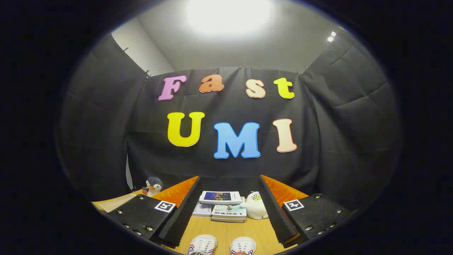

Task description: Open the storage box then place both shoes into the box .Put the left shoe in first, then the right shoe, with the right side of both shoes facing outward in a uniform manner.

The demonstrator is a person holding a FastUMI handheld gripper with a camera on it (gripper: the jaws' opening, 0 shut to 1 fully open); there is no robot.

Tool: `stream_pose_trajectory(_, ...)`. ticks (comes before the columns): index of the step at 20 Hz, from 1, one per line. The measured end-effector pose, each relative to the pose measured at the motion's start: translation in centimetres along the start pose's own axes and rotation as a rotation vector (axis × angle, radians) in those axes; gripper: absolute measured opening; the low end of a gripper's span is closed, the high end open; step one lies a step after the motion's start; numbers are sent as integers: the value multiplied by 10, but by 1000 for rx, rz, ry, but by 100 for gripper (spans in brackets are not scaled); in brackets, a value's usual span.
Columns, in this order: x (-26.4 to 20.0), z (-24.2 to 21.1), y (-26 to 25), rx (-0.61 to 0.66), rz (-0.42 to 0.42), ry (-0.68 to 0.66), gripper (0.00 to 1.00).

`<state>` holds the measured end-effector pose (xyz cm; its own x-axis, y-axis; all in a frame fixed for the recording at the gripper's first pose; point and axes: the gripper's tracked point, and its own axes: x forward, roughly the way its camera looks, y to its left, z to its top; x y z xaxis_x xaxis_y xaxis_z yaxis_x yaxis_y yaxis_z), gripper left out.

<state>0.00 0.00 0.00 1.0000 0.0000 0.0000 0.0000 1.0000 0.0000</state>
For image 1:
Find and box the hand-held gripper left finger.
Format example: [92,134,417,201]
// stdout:
[106,176,202,248]

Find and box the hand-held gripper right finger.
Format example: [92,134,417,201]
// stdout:
[259,174,354,248]

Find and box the white canvas shoe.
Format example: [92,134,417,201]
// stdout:
[187,234,218,255]
[229,236,257,255]

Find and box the cream fabric storage box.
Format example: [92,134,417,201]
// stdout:
[91,191,143,213]

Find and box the white text booklet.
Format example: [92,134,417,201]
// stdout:
[192,204,213,218]

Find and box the white duck plush toy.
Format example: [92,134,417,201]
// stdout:
[240,191,269,220]

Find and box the book with blue picture cover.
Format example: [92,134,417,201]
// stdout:
[199,191,243,205]

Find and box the grey penguin plush toy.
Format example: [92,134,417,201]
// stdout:
[142,176,164,197]

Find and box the white book with sea picture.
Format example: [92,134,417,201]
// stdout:
[211,204,247,223]

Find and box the black backdrop cloth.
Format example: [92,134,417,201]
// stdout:
[55,34,402,213]

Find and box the large ceiling light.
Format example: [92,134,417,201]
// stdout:
[186,0,273,36]

